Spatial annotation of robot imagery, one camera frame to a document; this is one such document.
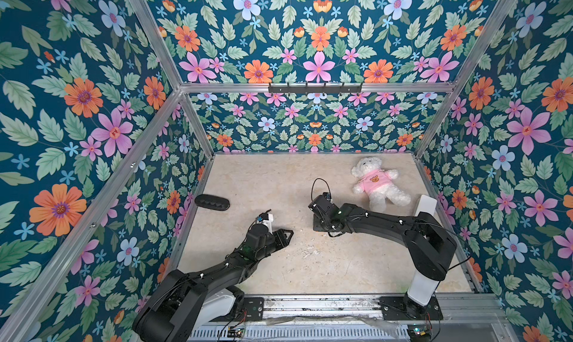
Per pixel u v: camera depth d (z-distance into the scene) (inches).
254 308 29.0
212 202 38.2
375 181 38.8
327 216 26.5
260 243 26.6
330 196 32.4
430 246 18.3
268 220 31.6
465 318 28.4
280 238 29.6
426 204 36.8
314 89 36.8
